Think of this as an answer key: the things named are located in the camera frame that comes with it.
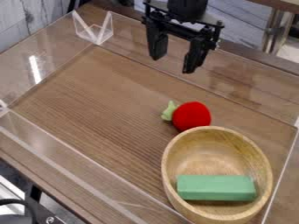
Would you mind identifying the green rectangular block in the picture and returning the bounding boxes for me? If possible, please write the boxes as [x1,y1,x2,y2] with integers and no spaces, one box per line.
[177,175,258,201]

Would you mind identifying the light wooden bowl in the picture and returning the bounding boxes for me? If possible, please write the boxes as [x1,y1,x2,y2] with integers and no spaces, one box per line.
[162,126,274,224]

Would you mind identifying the clear acrylic corner bracket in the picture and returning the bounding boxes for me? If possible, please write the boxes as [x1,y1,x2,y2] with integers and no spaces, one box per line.
[71,11,114,46]

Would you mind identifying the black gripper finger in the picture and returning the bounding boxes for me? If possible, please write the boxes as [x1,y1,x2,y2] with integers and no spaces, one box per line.
[182,38,210,74]
[146,21,169,60]

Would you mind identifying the metal table leg background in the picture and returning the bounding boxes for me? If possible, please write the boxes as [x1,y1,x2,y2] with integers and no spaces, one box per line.
[262,9,296,55]

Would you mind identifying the black clamp bracket below table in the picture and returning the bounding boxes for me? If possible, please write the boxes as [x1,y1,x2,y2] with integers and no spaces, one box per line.
[0,183,69,224]

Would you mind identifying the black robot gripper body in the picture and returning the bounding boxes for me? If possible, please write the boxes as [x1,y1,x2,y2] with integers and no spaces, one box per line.
[143,0,225,49]

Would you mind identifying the red plush strawberry toy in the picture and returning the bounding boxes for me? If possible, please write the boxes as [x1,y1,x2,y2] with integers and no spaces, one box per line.
[162,101,211,131]

